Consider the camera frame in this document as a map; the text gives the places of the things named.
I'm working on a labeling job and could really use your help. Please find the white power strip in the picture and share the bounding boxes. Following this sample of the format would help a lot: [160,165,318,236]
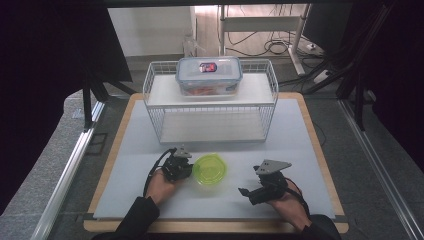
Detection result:
[313,69,333,85]

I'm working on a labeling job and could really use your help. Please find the person's right hand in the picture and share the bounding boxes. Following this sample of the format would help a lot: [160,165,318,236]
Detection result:
[266,187,313,232]

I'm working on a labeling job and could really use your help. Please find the aluminium rail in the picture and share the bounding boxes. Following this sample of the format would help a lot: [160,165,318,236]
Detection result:
[337,99,424,240]
[30,101,106,240]

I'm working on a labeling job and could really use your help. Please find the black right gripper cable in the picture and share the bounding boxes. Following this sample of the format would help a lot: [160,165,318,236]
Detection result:
[283,177,312,219]

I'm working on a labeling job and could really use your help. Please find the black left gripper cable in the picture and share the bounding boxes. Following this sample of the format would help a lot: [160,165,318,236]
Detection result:
[142,148,177,198]

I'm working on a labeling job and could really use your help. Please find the black curtain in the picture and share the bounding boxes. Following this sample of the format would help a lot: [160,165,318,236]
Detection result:
[334,0,424,166]
[0,0,133,216]

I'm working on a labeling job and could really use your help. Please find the green round lidded container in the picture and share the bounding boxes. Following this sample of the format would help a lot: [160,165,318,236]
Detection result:
[192,152,229,187]

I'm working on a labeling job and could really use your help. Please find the white wire shelf rack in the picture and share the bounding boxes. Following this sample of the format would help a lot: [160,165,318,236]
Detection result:
[142,59,280,145]

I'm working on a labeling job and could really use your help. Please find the white desk frame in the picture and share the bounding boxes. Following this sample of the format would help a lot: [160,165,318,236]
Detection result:
[218,3,313,76]

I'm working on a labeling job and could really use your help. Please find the light grey table mat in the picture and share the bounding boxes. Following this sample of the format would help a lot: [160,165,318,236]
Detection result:
[93,98,336,220]

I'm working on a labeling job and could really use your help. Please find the black floor cables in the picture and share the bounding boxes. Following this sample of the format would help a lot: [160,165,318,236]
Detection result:
[226,29,323,58]

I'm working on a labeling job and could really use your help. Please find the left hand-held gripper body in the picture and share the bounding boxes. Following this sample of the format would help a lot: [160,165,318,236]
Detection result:
[162,146,194,183]

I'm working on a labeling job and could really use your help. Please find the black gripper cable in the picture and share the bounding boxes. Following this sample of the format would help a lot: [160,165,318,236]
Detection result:
[283,177,312,219]
[142,148,177,198]

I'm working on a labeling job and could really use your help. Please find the clear rectangular lidded container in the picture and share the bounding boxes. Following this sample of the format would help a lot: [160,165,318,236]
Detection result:
[175,56,244,98]

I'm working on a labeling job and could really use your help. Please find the person's left hand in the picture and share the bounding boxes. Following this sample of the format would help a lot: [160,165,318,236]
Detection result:
[145,168,178,205]

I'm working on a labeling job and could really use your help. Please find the black metal stand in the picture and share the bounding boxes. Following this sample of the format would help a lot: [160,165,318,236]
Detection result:
[81,70,138,130]
[301,56,369,132]

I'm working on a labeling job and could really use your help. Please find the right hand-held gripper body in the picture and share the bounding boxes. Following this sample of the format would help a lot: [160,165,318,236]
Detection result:
[253,159,293,205]

